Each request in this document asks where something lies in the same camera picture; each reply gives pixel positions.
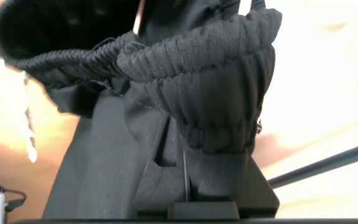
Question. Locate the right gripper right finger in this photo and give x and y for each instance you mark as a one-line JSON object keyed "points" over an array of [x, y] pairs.
{"points": [[259, 196]]}

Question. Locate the black garment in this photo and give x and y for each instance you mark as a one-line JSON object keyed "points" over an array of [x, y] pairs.
{"points": [[197, 62]]}

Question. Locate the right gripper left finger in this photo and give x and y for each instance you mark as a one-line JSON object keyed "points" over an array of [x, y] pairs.
{"points": [[163, 186]]}

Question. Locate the black clothes rack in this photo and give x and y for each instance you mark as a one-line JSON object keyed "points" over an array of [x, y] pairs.
{"points": [[322, 163]]}

